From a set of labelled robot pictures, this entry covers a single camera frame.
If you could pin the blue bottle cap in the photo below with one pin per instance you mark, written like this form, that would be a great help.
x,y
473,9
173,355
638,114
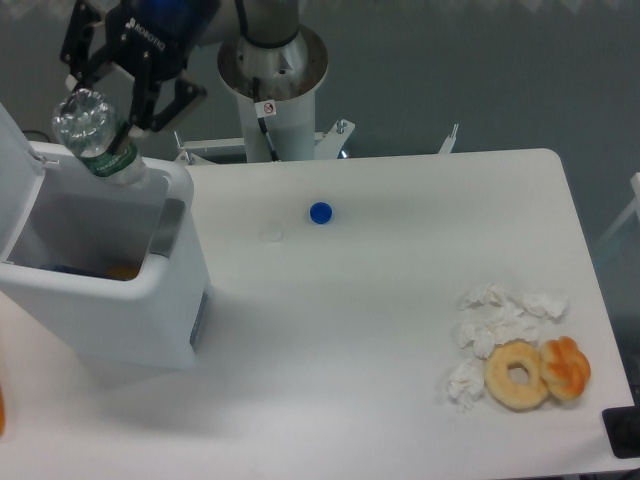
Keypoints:
x,y
321,213

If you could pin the small crumpled white tissue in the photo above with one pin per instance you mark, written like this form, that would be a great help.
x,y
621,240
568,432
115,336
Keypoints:
x,y
466,384

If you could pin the orange glazed bread roll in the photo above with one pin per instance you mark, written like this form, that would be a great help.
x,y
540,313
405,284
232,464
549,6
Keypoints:
x,y
564,368

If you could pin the orange object at left edge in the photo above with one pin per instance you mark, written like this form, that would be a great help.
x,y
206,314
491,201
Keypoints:
x,y
3,417

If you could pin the large crumpled white tissue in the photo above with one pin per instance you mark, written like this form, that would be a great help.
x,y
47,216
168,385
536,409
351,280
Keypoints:
x,y
494,314

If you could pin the white trash can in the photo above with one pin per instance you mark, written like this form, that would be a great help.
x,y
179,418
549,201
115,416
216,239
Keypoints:
x,y
113,271

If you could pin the black device at table edge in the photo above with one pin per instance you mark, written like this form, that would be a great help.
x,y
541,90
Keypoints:
x,y
622,428

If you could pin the plain ring donut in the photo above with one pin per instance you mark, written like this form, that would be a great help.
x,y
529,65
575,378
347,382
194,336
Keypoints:
x,y
512,376

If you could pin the clear plastic bottle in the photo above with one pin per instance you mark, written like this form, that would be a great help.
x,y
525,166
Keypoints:
x,y
86,123

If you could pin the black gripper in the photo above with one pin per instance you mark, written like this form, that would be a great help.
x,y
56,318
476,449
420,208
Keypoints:
x,y
150,35

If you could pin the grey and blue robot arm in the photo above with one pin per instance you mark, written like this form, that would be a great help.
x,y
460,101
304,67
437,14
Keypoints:
x,y
157,105

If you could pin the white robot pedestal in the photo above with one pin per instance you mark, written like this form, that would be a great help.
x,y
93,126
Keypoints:
x,y
275,91

